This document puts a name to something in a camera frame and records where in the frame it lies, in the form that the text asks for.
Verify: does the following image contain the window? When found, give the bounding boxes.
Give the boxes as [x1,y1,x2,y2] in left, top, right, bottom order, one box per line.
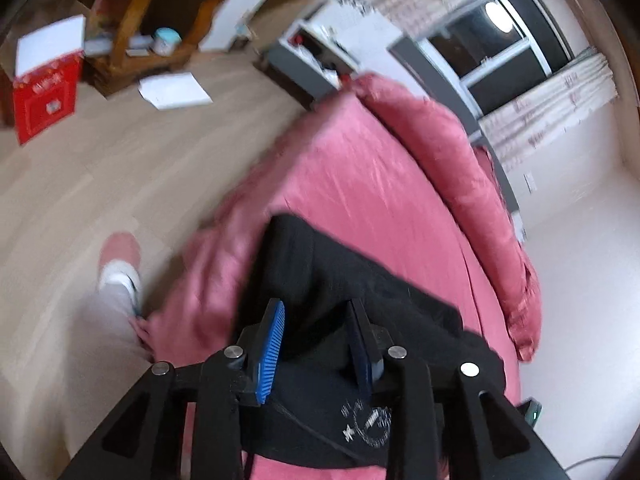
[387,0,576,118]

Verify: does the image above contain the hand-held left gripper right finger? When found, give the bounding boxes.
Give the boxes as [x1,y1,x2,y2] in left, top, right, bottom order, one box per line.
[345,299,571,480]

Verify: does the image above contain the person's own leg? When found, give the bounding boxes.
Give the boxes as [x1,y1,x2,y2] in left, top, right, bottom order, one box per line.
[57,257,153,461]

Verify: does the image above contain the grey cable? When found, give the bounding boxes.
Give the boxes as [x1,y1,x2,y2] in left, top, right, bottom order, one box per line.
[565,454,623,476]

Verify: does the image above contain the white paper sheet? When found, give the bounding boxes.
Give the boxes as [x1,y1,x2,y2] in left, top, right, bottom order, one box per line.
[138,72,213,110]

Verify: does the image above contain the black pants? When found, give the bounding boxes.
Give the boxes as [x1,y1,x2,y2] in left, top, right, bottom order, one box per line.
[235,214,507,471]

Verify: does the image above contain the pink folded duvet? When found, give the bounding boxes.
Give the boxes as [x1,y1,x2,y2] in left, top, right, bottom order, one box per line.
[350,72,543,363]

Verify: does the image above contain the red cardboard box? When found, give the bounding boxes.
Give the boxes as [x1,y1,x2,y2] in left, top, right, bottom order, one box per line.
[12,52,84,146]

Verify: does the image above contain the teal and white jar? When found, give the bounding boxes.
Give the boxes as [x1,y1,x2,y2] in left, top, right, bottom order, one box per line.
[151,27,181,56]

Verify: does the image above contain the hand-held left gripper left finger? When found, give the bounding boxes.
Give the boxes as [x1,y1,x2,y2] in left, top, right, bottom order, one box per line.
[57,297,287,480]

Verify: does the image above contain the white cabinet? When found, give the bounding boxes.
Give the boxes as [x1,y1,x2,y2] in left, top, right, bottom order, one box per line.
[197,0,321,53]

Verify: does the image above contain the pink bed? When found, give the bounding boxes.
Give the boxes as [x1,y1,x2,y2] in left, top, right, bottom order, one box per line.
[145,87,531,480]

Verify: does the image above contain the white leaf print nightstand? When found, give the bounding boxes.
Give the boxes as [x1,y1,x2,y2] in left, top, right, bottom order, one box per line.
[277,0,403,81]

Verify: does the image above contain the grey headboard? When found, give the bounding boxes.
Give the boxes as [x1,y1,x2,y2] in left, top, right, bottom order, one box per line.
[255,40,521,213]

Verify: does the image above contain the wooden table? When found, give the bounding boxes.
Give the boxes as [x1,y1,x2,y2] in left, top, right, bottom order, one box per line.
[82,0,246,98]

